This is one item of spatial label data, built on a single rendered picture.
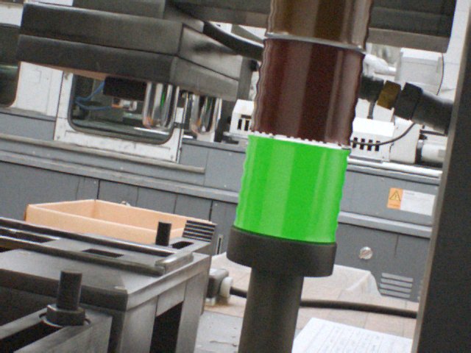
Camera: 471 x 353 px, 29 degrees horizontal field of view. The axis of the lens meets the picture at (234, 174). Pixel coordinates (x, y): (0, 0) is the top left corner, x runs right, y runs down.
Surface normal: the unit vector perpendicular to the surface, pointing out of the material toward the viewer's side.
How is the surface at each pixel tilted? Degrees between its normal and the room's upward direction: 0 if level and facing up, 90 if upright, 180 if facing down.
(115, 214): 92
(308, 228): 104
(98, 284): 0
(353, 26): 76
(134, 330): 90
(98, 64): 90
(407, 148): 90
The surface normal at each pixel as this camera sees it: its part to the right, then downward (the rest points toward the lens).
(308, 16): -0.22, -0.23
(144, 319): 0.97, 0.16
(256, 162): -0.73, -0.33
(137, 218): -0.27, 0.07
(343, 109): 0.71, -0.10
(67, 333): 0.16, -0.99
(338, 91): 0.51, -0.12
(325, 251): 0.72, 0.15
